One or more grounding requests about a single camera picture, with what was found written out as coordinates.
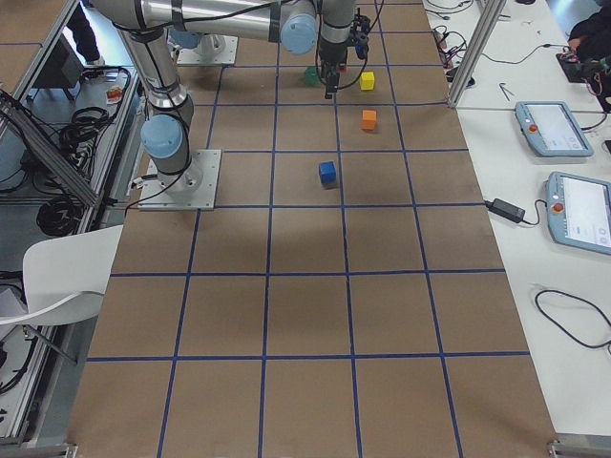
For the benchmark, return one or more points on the near teach pendant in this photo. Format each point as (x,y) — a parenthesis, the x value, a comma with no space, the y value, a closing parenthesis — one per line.
(578,211)

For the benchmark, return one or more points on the black power adapter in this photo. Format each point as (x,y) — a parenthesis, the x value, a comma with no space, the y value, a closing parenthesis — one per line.
(505,210)

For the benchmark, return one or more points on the orange block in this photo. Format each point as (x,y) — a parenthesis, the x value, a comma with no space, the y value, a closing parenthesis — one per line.
(369,120)

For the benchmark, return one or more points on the far teach pendant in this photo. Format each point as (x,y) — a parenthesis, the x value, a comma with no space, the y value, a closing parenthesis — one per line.
(551,130)

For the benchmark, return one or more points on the allen key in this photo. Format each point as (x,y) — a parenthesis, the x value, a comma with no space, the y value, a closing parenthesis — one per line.
(506,92)

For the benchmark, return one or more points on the yellow block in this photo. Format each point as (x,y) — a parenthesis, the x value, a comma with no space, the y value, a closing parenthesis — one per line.
(367,81)

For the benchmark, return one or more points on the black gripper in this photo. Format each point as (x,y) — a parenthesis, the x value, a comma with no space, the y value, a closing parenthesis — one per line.
(330,67)

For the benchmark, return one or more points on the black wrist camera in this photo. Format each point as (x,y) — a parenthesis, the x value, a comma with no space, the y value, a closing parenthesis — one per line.
(358,38)

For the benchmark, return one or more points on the green block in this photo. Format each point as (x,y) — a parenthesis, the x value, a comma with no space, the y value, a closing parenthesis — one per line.
(311,77)

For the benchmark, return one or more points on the teach pendant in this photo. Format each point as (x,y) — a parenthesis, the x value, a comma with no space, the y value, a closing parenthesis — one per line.
(551,130)
(578,211)

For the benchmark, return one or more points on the white chair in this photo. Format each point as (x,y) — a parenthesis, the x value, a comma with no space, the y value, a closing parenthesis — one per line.
(65,279)

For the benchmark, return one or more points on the aluminium frame post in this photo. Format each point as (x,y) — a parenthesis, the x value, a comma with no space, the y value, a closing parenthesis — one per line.
(482,32)

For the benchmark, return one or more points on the blue block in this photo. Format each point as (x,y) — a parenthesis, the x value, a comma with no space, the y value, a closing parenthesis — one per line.
(327,173)

